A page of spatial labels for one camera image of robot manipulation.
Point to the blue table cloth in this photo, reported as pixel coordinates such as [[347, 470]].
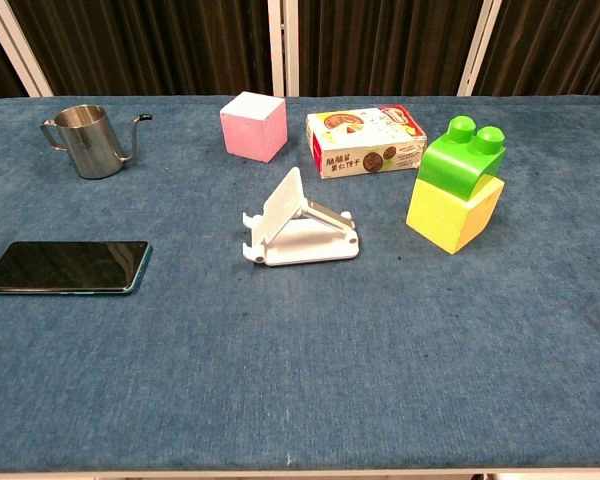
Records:
[[300, 350]]

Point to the yellow foam cube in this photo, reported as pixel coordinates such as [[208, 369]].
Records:
[[440, 215]]

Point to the white folding phone stand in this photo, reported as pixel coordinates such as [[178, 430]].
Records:
[[305, 247]]

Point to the green two-stud building block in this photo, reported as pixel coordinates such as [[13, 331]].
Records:
[[450, 165]]

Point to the white frame post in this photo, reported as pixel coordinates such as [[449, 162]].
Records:
[[17, 47], [480, 45], [283, 45]]

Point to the pink foam cube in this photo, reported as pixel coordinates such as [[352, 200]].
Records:
[[252, 130]]

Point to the black smartphone with teal edge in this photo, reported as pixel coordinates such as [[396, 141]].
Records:
[[65, 265]]

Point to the white red snack box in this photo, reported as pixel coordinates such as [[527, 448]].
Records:
[[360, 145]]

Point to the steel gooseneck pitcher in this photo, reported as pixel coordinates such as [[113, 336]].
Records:
[[87, 145]]

